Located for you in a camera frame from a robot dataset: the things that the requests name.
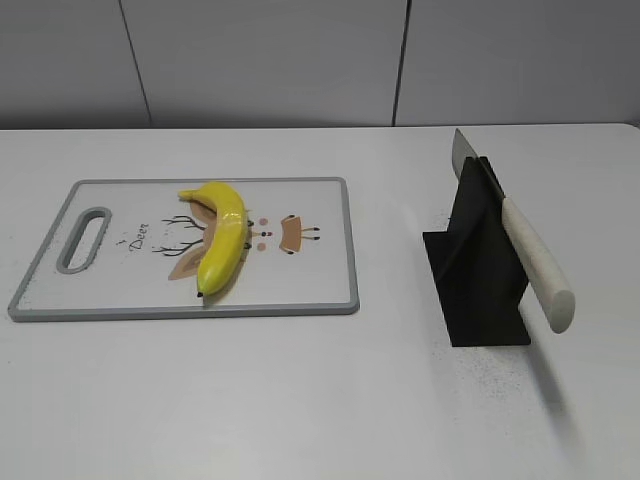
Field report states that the black knife stand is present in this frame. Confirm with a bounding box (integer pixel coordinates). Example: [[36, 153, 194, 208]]
[[422, 156, 531, 347]]

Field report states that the yellow plastic banana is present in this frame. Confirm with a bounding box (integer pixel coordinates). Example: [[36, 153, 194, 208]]
[[178, 182, 249, 297]]

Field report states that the white-handled kitchen knife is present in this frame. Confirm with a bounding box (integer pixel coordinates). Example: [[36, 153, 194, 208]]
[[451, 128, 576, 334]]

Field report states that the white grey-rimmed cutting board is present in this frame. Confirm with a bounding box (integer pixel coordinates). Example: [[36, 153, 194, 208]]
[[8, 177, 359, 322]]

